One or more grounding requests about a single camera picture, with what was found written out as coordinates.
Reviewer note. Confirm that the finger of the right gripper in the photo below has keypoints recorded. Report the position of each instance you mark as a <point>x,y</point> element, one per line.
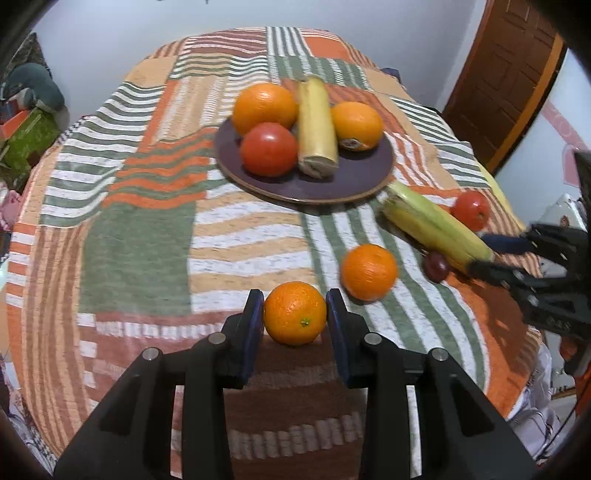
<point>507,245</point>
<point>499,275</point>

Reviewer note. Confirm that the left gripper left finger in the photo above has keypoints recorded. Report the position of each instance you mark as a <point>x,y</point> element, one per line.
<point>128,434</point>

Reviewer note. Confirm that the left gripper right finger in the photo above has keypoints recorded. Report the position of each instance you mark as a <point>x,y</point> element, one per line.
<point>462,434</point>

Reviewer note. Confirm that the red tomato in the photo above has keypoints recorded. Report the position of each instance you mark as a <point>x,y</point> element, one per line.
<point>472,209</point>
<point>269,150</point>

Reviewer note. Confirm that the yellow green corn cob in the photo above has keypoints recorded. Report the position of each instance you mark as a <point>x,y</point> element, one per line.
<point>434,228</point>

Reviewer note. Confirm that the dark red grape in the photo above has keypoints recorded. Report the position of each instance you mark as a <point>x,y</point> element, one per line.
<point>436,267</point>

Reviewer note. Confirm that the dark purple round plate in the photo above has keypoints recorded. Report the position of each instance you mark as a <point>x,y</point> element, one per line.
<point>360,174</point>

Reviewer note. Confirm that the orange with dark spot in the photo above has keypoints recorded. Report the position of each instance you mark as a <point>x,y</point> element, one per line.
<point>358,126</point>

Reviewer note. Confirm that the brown wooden door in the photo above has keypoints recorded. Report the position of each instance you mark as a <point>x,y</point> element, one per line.
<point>510,70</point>

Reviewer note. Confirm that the striped patchwork bedspread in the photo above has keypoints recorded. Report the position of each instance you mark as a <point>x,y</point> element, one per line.
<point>131,237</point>

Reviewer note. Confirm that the pale yellow corn cob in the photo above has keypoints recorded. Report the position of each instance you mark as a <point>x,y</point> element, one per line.
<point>318,153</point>

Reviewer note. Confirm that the red tomato on plate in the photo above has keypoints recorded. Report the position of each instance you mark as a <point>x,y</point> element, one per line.
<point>269,150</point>

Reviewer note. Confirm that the large orange on plate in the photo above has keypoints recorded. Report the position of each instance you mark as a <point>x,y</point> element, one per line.
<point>262,103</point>

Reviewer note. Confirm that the green fabric storage box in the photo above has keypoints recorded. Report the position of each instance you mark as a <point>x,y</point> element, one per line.
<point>24,149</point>

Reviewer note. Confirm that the grey green pillow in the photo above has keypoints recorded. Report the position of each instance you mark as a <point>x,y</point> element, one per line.
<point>30,85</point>

